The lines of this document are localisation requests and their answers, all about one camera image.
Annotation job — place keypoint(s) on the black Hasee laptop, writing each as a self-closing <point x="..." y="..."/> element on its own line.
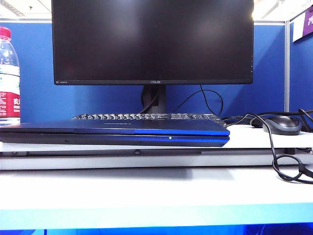
<point x="97" y="137"/>

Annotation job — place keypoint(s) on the black desktop keyboard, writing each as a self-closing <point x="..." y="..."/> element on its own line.
<point x="146" y="116"/>

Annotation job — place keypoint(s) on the white raised desk platform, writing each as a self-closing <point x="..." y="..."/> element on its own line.
<point x="146" y="162"/>

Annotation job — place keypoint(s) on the black ASUS monitor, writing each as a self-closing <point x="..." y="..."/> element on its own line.
<point x="146" y="44"/>

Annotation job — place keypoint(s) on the wide blue partition panel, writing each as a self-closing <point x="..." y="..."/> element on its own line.
<point x="269" y="73"/>

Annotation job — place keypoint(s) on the black grey computer mouse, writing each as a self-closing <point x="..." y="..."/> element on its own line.
<point x="283" y="125"/>

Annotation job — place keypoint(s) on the narrow blue partition panel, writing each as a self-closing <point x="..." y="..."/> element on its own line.
<point x="300" y="73"/>

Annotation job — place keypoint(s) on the clear water bottle red label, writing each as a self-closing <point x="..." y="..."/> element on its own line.
<point x="8" y="73"/>

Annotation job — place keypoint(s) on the purple white poster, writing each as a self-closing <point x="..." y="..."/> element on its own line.
<point x="308" y="24"/>

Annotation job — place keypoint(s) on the grey partition post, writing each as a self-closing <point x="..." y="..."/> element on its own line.
<point x="286" y="73"/>

